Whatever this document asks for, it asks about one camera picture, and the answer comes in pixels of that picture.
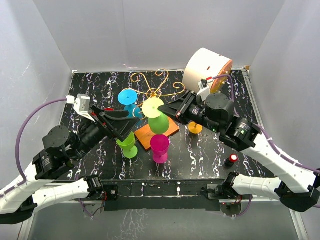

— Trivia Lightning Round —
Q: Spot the green plastic wine glass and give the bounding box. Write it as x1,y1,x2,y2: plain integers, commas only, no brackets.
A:
116,131,138,159
142,97,170,135

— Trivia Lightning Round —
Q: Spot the white cylindrical container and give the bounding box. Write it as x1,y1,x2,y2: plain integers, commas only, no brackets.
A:
182,48,233,93

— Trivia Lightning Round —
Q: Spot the blue plastic wine glass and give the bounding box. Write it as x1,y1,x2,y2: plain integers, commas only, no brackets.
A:
118,88,143,120

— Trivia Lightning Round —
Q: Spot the magenta plastic wine glass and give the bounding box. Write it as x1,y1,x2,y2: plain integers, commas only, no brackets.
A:
150,134,170,164

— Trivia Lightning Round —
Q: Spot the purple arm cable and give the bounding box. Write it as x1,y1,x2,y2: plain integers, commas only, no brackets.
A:
0,97,68,201
212,74,320,218

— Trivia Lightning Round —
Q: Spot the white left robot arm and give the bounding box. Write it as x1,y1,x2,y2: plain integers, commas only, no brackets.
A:
0,106,139,225

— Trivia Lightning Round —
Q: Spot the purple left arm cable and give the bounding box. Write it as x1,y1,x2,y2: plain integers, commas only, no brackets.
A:
0,97,68,201

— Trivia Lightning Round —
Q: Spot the gold wire wine glass rack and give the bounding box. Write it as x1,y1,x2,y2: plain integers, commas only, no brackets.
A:
123,68,186,151

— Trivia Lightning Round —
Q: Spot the red push button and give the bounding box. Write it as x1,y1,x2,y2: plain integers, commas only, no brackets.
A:
224,154,239,168

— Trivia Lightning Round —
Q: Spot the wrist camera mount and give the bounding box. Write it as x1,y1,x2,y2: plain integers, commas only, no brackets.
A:
197,77,213,94
66,94,96,123

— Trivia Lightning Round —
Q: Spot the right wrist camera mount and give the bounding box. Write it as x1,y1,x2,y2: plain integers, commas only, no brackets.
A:
197,77,213,94

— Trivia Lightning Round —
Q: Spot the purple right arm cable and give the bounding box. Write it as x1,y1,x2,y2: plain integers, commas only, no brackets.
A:
212,74,320,218

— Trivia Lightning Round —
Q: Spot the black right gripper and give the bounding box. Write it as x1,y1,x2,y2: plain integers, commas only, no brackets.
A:
158,90,222,134

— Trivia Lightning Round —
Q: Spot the red plastic wine glass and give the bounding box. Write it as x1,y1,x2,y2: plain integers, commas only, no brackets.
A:
104,107,114,111

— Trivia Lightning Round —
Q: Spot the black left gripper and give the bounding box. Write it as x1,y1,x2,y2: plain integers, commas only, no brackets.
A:
71,104,141,161

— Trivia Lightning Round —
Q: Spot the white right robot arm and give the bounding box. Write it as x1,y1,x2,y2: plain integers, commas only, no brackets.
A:
157,91,320,213

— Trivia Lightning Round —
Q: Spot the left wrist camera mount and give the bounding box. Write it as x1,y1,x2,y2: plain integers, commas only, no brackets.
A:
66,94,96,123

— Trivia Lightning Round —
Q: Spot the orange plastic wine glass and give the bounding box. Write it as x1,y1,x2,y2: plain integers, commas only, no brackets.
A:
188,121,203,134

